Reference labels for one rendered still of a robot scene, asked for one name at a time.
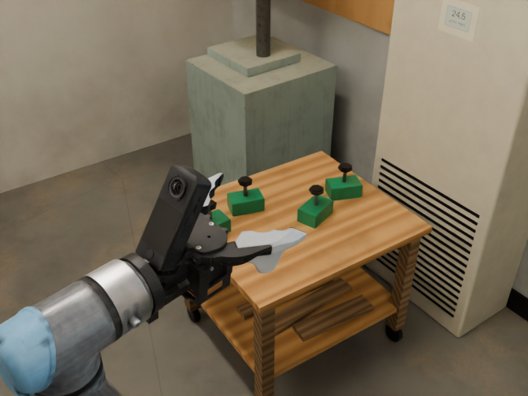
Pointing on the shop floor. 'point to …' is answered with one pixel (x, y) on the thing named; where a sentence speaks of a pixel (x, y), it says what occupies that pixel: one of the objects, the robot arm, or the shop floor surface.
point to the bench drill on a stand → (258, 104)
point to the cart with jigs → (310, 264)
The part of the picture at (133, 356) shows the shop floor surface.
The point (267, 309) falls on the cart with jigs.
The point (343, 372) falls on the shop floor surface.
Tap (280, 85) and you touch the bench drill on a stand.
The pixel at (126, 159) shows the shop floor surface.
